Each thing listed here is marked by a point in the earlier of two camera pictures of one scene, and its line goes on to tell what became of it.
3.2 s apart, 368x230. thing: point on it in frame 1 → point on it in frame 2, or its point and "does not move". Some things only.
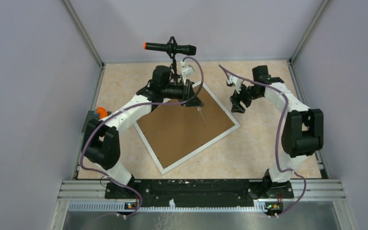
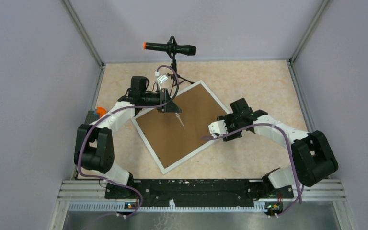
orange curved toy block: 102,111 does not move
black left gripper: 194,101 → 165,98
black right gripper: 235,99 → 227,119
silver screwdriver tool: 199,109 → 178,116
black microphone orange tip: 180,49 does not move
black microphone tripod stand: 173,70 does not move
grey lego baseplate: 90,115 does not move
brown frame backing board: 173,130 does not move
